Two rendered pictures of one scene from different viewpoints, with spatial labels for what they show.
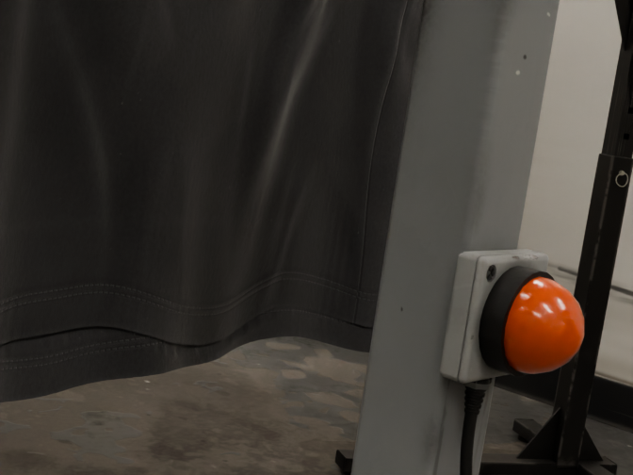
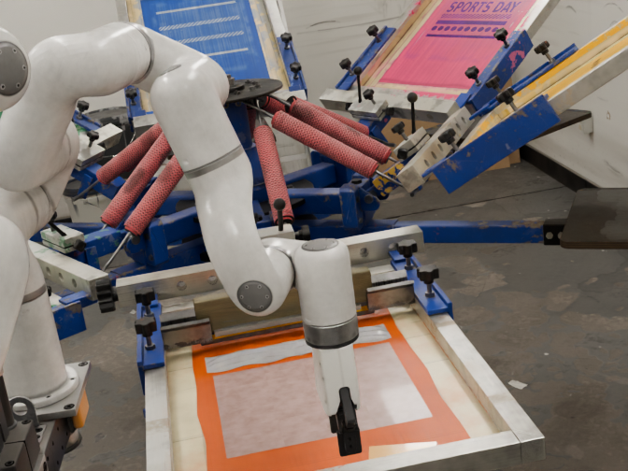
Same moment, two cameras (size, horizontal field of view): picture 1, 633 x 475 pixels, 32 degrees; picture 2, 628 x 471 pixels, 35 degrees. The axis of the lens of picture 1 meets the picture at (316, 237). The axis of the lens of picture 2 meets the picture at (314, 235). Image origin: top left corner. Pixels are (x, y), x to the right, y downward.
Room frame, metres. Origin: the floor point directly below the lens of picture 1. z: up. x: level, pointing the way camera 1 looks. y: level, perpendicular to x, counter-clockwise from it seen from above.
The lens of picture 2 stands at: (-0.26, -0.82, 1.78)
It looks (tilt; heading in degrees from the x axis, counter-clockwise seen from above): 19 degrees down; 42
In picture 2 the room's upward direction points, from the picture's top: 8 degrees counter-clockwise
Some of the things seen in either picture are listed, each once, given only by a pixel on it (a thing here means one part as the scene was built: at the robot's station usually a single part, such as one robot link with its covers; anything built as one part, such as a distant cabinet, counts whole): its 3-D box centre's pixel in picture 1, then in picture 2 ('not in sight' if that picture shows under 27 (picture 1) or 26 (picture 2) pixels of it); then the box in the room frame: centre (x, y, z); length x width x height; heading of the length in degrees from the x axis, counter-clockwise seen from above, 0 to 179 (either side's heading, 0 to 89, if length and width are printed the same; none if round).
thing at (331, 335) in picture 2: not in sight; (329, 322); (0.67, 0.01, 1.22); 0.09 x 0.07 x 0.03; 49
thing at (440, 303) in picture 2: not in sight; (420, 292); (1.28, 0.30, 0.98); 0.30 x 0.05 x 0.07; 49
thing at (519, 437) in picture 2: not in sight; (307, 370); (0.91, 0.30, 0.97); 0.79 x 0.58 x 0.04; 49
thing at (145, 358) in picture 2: not in sight; (151, 343); (0.85, 0.66, 0.98); 0.30 x 0.05 x 0.07; 49
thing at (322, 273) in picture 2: not in sight; (298, 278); (0.66, 0.05, 1.29); 0.15 x 0.10 x 0.11; 120
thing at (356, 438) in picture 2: not in sight; (349, 437); (0.64, -0.02, 1.07); 0.03 x 0.03 x 0.07; 49
